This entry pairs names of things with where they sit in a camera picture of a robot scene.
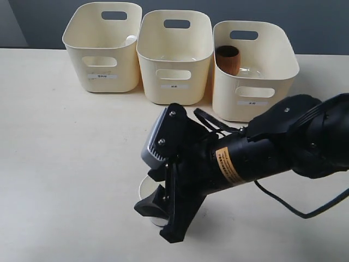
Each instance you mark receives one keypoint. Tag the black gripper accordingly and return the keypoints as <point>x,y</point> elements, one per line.
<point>188,168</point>

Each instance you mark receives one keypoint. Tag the brown wooden cup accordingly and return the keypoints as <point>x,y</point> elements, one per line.
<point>228,59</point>

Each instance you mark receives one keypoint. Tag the clear plastic bottle white cap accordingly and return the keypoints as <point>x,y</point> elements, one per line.
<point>130,39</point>

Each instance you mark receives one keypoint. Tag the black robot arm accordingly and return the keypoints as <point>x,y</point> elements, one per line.
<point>299,133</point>

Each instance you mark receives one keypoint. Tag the middle cream plastic bin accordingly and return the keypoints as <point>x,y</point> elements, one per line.
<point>175,48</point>

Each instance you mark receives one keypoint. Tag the cream plastic bin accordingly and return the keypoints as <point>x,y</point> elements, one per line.
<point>95,41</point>
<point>267,69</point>
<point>175,48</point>

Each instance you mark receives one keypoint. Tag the right cream plastic bin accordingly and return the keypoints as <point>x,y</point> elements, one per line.
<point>267,69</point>

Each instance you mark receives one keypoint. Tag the left cream plastic bin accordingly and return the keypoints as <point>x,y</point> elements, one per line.
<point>95,41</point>

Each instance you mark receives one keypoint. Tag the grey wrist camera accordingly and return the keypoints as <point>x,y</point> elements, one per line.
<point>165,136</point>

